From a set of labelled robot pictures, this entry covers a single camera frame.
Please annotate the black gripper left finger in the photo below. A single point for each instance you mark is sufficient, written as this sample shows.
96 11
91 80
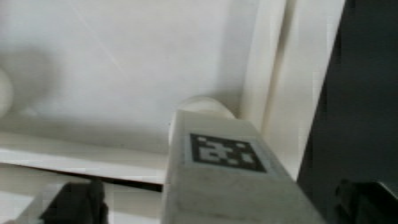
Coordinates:
68 204

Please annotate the white square tabletop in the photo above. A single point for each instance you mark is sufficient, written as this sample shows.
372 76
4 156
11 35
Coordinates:
107 59

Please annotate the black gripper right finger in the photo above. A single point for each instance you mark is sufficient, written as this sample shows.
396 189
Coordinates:
366 202

